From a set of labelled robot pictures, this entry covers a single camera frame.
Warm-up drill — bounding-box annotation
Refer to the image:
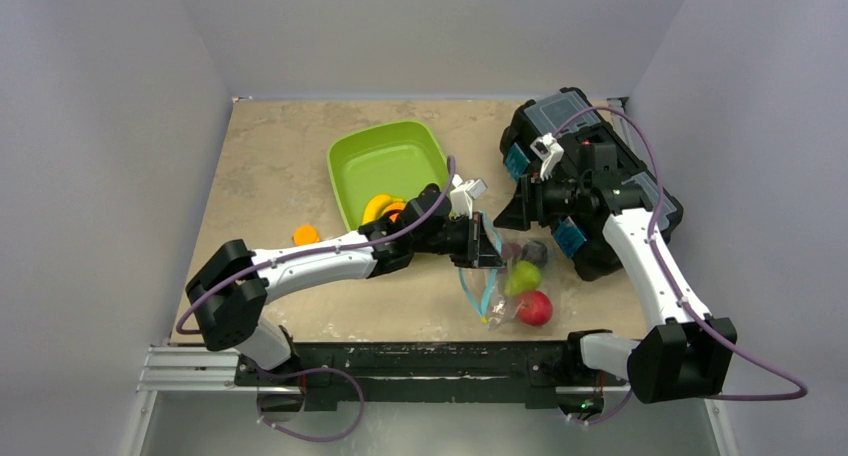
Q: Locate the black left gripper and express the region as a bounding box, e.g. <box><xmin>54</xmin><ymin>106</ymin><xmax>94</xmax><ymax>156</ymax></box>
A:
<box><xmin>412</xmin><ymin>212</ymin><xmax>506</xmax><ymax>269</ymax></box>

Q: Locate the clear zip top bag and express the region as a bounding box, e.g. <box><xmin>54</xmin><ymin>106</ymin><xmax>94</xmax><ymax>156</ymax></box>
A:
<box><xmin>458</xmin><ymin>218</ymin><xmax>555</xmax><ymax>330</ymax></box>

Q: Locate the yellow fake banana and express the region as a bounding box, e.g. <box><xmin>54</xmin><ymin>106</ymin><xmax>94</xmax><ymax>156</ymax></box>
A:
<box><xmin>361</xmin><ymin>193</ymin><xmax>406</xmax><ymax>225</ymax></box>

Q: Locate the orange fake fruit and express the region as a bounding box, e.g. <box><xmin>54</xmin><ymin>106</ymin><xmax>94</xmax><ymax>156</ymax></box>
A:
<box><xmin>381</xmin><ymin>202</ymin><xmax>406</xmax><ymax>222</ymax></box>

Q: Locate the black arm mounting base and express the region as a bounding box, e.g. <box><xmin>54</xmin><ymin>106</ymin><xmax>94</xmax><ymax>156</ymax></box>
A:
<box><xmin>234</xmin><ymin>340</ymin><xmax>627</xmax><ymax>415</ymax></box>

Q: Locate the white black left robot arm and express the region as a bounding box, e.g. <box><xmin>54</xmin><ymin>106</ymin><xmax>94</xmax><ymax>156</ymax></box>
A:
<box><xmin>177</xmin><ymin>184</ymin><xmax>506</xmax><ymax>385</ymax></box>

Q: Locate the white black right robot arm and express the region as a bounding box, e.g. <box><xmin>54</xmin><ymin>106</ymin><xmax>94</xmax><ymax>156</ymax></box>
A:
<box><xmin>494</xmin><ymin>134</ymin><xmax>737</xmax><ymax>403</ymax></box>

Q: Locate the dark purple fake fig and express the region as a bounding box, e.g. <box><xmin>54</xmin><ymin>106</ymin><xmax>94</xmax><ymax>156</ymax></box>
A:
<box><xmin>519</xmin><ymin>240</ymin><xmax>549</xmax><ymax>269</ymax></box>

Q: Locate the green fake pear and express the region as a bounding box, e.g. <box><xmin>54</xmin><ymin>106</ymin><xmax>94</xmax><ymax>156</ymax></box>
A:
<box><xmin>503</xmin><ymin>261</ymin><xmax>542</xmax><ymax>297</ymax></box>

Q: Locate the red fake apple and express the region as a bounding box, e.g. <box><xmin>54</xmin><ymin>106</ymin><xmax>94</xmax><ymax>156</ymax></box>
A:
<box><xmin>516</xmin><ymin>290</ymin><xmax>553</xmax><ymax>327</ymax></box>

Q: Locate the black plastic toolbox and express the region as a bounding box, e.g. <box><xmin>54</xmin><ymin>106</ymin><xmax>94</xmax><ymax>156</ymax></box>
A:
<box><xmin>499</xmin><ymin>87</ymin><xmax>684</xmax><ymax>281</ymax></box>

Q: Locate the green plastic tray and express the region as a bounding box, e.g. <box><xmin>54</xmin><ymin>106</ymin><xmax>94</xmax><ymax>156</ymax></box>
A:
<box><xmin>326</xmin><ymin>120</ymin><xmax>448</xmax><ymax>230</ymax></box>

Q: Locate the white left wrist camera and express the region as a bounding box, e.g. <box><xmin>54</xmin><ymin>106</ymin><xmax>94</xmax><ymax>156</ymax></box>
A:
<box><xmin>449</xmin><ymin>174</ymin><xmax>488</xmax><ymax>217</ymax></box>

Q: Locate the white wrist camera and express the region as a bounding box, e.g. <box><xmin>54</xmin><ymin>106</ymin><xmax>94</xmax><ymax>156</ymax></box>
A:
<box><xmin>530</xmin><ymin>133</ymin><xmax>564</xmax><ymax>181</ymax></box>
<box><xmin>449</xmin><ymin>174</ymin><xmax>488</xmax><ymax>217</ymax></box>

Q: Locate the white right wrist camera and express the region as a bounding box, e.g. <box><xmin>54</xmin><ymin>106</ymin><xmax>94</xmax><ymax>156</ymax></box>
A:
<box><xmin>530</xmin><ymin>133</ymin><xmax>564</xmax><ymax>181</ymax></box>

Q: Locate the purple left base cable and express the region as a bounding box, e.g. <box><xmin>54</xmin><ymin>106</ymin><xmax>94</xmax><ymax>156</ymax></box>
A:
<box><xmin>255</xmin><ymin>366</ymin><xmax>366</xmax><ymax>444</ymax></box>

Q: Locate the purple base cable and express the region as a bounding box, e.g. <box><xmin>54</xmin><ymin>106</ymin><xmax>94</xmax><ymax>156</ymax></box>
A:
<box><xmin>566</xmin><ymin>386</ymin><xmax>634</xmax><ymax>426</ymax></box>
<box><xmin>255</xmin><ymin>366</ymin><xmax>366</xmax><ymax>444</ymax></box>

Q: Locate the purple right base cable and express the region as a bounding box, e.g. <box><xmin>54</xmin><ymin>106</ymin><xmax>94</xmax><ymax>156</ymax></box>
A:
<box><xmin>566</xmin><ymin>386</ymin><xmax>634</xmax><ymax>426</ymax></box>

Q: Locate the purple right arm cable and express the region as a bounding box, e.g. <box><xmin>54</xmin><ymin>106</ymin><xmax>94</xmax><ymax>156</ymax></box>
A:
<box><xmin>553</xmin><ymin>105</ymin><xmax>810</xmax><ymax>403</ymax></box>

